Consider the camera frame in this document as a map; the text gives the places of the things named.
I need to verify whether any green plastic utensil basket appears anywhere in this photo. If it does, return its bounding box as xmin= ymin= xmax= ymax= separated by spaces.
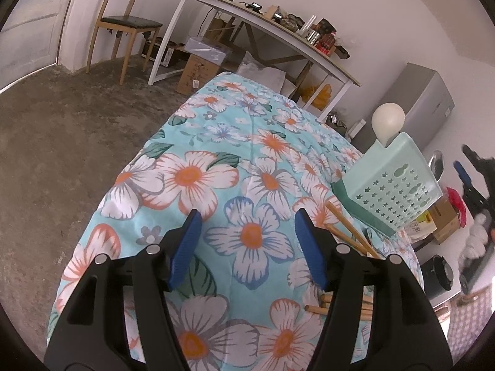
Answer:
xmin=330 ymin=131 xmax=444 ymax=237

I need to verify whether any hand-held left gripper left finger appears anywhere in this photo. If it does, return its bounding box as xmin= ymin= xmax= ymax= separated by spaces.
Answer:
xmin=44 ymin=209 xmax=203 ymax=371

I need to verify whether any brown cardboard box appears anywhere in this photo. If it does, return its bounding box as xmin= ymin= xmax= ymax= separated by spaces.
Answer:
xmin=177 ymin=52 xmax=221 ymax=95

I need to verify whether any black box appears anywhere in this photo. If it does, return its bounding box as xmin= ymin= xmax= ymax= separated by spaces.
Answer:
xmin=141 ymin=36 xmax=190 ymax=69

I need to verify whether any red fluffy thing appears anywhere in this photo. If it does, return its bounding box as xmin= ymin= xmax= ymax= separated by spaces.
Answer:
xmin=446 ymin=187 xmax=469 ymax=227

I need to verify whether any open cardboard box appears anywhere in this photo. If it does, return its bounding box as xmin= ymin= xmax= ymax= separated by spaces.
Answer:
xmin=425 ymin=199 xmax=461 ymax=244

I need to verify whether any white plastic ladle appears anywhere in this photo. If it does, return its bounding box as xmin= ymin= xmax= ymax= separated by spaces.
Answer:
xmin=372 ymin=102 xmax=406 ymax=147

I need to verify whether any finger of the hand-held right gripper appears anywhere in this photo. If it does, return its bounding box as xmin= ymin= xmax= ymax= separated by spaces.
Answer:
xmin=462 ymin=144 xmax=495 ymax=175
xmin=453 ymin=160 xmax=475 ymax=194

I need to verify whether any floral turquoise tablecloth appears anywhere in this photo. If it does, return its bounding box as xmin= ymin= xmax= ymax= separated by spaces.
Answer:
xmin=46 ymin=71 xmax=426 ymax=371

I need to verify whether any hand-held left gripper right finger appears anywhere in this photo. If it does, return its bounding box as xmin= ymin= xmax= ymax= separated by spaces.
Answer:
xmin=294 ymin=208 xmax=453 ymax=371

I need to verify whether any pink checked cloth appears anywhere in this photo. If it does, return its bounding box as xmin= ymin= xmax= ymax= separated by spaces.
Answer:
xmin=446 ymin=284 xmax=492 ymax=347

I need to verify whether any white door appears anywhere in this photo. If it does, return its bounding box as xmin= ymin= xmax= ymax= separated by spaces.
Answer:
xmin=0 ymin=0 xmax=88 ymax=90

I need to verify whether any white desk wooden top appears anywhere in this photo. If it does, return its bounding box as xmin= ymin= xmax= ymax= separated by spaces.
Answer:
xmin=148 ymin=0 xmax=363 ymax=123

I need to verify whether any clear plastic storage bin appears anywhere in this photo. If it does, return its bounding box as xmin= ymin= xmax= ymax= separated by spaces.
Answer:
xmin=185 ymin=36 xmax=231 ymax=61

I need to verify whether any wooden chair dark seat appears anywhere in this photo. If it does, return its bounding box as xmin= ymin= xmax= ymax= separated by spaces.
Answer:
xmin=86 ymin=0 xmax=163 ymax=86

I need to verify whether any clutter of desk things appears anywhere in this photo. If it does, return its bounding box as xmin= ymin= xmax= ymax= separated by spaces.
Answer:
xmin=222 ymin=0 xmax=351 ymax=60

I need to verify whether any white pillow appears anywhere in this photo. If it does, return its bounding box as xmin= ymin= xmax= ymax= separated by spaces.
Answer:
xmin=236 ymin=51 xmax=287 ymax=94

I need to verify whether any black trash bin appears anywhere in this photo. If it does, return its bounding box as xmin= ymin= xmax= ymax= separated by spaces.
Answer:
xmin=420 ymin=254 xmax=454 ymax=301

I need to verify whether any person's right hand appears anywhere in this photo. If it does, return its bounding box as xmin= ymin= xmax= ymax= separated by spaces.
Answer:
xmin=462 ymin=212 xmax=495 ymax=264

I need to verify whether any green yellow carton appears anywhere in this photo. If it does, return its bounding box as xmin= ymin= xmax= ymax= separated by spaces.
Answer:
xmin=410 ymin=211 xmax=436 ymax=242

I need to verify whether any yellow plastic bag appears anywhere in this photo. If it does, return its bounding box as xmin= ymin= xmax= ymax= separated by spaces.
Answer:
xmin=299 ymin=83 xmax=334 ymax=111

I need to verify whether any grey refrigerator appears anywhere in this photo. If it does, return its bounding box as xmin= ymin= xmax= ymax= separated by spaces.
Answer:
xmin=354 ymin=62 xmax=455 ymax=155

